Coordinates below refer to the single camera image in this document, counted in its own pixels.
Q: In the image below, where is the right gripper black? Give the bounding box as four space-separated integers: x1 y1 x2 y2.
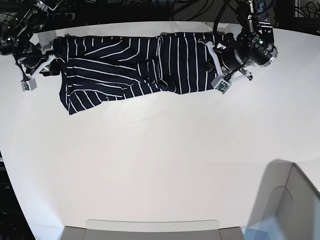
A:
18 42 49 75

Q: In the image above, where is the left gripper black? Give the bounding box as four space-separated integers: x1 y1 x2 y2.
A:
216 46 250 73

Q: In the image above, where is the navy white striped T-shirt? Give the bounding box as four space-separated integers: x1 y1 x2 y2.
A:
53 32 215 115

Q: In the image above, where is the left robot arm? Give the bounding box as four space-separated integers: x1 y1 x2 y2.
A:
213 0 278 76

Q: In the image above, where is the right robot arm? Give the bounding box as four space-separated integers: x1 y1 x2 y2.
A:
0 0 62 78

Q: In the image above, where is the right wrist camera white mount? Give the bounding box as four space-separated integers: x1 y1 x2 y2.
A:
21 54 57 92

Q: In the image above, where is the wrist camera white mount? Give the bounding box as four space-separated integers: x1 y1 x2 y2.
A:
21 54 57 92
198 38 253 94

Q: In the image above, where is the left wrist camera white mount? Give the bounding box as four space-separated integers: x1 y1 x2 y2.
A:
198 38 253 94

